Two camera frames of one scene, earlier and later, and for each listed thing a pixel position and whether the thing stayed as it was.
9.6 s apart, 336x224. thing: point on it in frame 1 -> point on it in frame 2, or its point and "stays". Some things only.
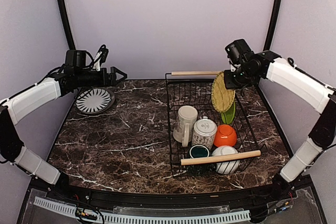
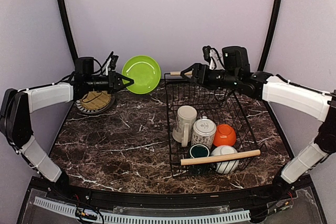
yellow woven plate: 222,98 -> 96,99
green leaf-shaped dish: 227,116 -> 145,72
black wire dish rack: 210,132 stays
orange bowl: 225,135 stays
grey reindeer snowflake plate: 112,97 stays
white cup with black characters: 204,132 stays
